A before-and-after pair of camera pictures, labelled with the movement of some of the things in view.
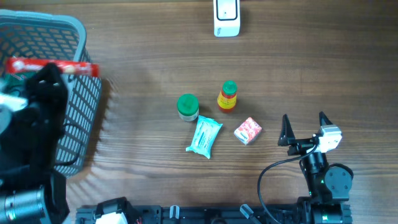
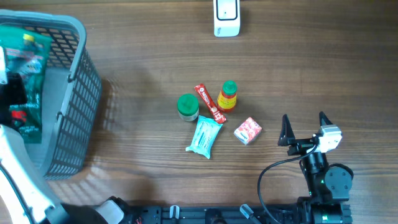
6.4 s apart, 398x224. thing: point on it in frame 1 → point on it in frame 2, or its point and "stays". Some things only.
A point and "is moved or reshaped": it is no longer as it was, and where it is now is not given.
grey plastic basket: (27, 34) stays
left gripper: (58, 94) → (17, 84)
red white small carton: (248, 131) stays
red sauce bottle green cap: (227, 98) stays
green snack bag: (17, 79) is moved or reshaped
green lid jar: (188, 107) stays
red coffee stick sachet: (34, 65) → (217, 114)
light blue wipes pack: (206, 131) stays
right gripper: (287, 138) stays
